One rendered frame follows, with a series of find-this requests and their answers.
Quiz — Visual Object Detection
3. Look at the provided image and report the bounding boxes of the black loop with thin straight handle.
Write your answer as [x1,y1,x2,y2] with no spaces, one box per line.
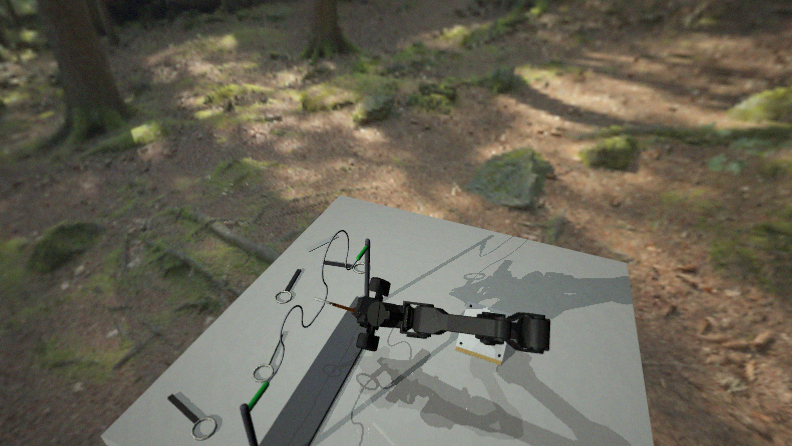
[252,332,280,382]

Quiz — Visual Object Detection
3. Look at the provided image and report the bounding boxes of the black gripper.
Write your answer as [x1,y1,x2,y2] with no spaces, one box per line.
[356,277,391,352]

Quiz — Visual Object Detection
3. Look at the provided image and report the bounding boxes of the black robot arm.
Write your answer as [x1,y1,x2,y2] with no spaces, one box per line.
[355,296,550,354]

